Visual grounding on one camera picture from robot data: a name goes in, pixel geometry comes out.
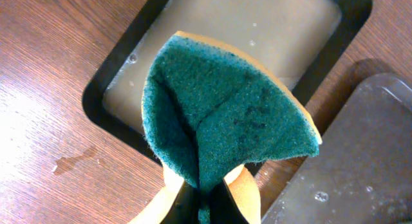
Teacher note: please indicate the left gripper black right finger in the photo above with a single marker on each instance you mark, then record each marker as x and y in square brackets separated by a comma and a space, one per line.
[223, 208]

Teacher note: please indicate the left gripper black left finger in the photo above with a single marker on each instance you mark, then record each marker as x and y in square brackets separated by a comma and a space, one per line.
[184, 209]

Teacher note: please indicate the green yellow sponge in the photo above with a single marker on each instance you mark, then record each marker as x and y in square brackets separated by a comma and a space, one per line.
[208, 109]

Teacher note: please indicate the large brown serving tray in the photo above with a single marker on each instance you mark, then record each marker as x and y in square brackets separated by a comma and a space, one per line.
[363, 171]

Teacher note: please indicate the small black water tray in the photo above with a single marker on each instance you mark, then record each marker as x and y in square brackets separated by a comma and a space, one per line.
[299, 41]

